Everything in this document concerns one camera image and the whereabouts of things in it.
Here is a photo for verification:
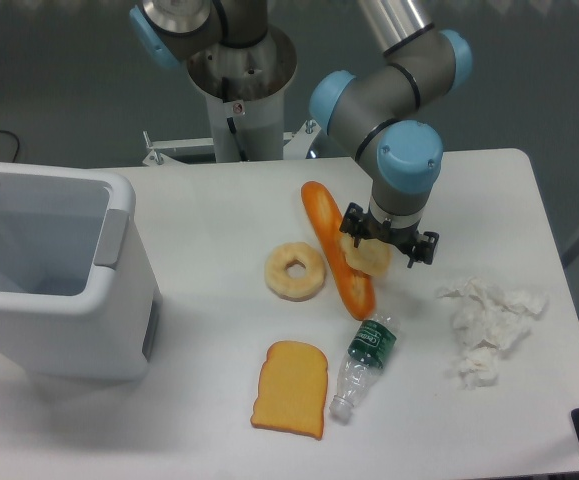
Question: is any black cable on pedestal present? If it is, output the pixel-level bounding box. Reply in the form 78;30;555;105
221;75;248;162

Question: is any ring shaped donut bread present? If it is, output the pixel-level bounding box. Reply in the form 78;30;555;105
264;242;326;301

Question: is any white grey bin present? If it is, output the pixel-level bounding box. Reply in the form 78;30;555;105
0;163;162;380

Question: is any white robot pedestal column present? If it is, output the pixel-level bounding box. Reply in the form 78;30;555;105
187;25;297;161

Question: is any toast bread slice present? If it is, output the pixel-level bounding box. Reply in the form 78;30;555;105
250;340;328;440

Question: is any orange baguette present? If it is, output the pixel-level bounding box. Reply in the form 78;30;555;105
301;181;376;321

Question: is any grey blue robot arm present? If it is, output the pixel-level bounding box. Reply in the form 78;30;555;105
129;1;473;264

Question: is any crumpled white paper tissue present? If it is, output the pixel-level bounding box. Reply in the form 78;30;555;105
436;277;549;390

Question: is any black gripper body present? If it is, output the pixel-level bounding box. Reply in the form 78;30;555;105
356;210;422;255

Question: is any white metal base frame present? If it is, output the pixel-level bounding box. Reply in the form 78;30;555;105
142;119;326;166

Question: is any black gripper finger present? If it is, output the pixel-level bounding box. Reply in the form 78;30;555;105
339;202;365;248
407;231;440;268

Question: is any round knotted bread roll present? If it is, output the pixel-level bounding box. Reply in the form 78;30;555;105
339;234;391;277

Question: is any clear plastic bottle green label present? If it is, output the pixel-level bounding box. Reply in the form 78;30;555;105
329;312;399;424

